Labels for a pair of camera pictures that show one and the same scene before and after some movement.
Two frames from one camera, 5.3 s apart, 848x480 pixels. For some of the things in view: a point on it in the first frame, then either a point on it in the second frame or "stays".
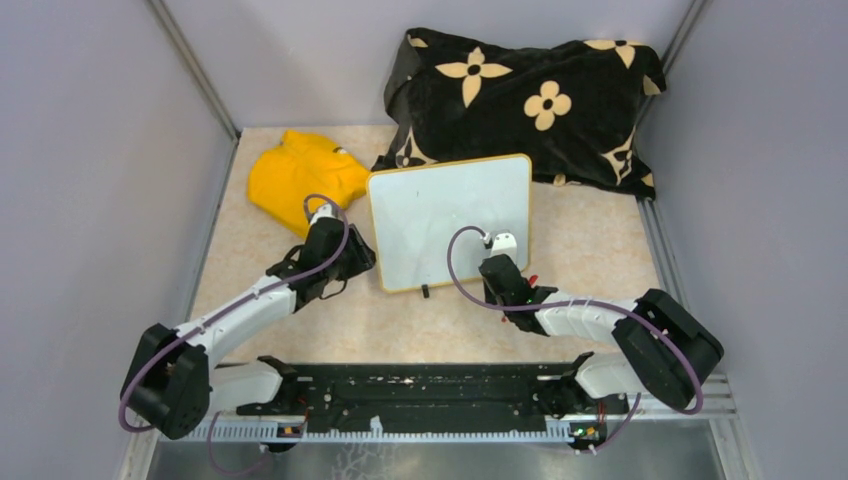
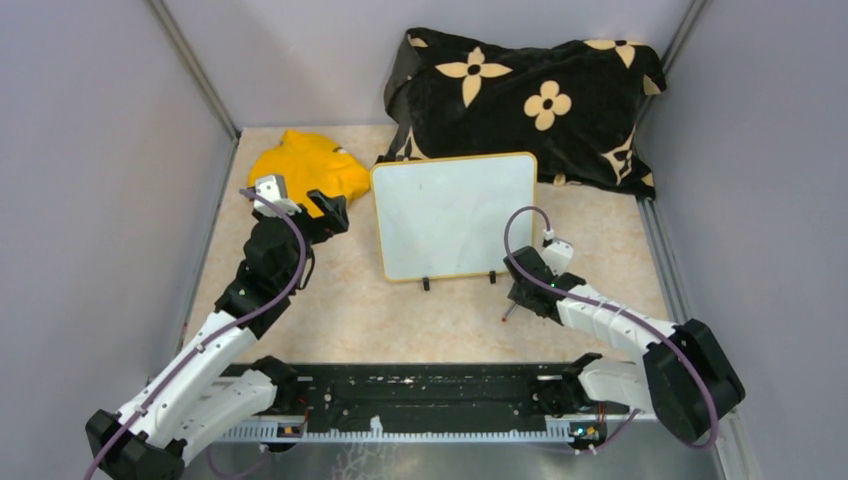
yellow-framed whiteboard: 415,211 stays
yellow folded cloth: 283,175 stays
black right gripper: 488,295 → 518,295
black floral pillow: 573,107 stays
